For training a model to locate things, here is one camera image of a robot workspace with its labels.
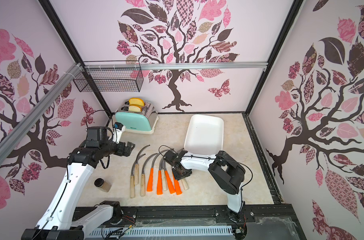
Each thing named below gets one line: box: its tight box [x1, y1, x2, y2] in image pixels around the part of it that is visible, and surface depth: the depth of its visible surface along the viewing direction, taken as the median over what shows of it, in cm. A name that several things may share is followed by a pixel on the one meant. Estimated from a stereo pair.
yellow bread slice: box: [129, 97, 145, 107], surface depth 103 cm
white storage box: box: [180, 114, 225, 169], surface depth 106 cm
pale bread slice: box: [128, 105, 142, 112], surface depth 100 cm
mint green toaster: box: [115, 100, 159, 135], surface depth 102 cm
